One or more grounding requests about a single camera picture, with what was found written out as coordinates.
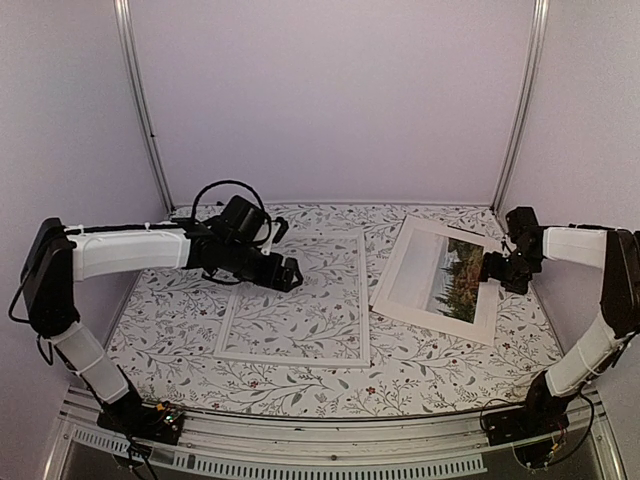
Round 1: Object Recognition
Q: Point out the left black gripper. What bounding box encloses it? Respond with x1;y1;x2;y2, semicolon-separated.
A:
223;240;303;292

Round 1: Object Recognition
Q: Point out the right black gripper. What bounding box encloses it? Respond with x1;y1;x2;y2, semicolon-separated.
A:
478;249;542;295

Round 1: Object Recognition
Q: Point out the white picture frame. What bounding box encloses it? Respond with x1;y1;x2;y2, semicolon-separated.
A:
215;229;370;368

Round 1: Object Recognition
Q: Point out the landscape photo print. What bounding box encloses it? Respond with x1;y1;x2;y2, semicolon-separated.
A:
425;238;484;324

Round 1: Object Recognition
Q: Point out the white mat board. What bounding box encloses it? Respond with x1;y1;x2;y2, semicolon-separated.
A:
372;216;500;346

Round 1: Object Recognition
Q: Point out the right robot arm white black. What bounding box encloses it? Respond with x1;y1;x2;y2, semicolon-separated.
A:
480;206;639;436

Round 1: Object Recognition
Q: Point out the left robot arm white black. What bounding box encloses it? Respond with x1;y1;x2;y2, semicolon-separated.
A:
14;195;303;434

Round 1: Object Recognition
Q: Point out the floral patterned table mat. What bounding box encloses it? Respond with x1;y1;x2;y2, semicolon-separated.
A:
108;204;560;418

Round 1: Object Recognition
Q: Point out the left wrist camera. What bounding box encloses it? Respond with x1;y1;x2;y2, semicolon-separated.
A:
261;217;289;255

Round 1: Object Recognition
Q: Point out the right black cable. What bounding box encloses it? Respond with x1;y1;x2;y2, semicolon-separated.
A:
482;389;596;464

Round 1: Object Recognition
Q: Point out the black cable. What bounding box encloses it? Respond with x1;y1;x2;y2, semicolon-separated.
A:
482;389;596;464
124;429;159;480

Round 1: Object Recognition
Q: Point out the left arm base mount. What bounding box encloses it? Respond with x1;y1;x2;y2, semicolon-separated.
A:
97;394;185;446

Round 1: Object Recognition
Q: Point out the front aluminium rail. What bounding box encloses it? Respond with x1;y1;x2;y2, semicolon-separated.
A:
43;388;629;479

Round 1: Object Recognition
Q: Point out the left black cable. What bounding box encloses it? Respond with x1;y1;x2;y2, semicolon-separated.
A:
124;429;159;480

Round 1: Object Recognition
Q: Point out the right aluminium corner post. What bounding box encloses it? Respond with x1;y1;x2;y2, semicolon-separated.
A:
491;0;550;213

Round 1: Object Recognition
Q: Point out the aluminium corner post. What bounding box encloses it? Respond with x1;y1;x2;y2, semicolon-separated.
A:
113;0;175;214
491;0;550;213

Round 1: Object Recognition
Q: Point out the left aluminium corner post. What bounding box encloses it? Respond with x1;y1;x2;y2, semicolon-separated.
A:
113;0;175;214

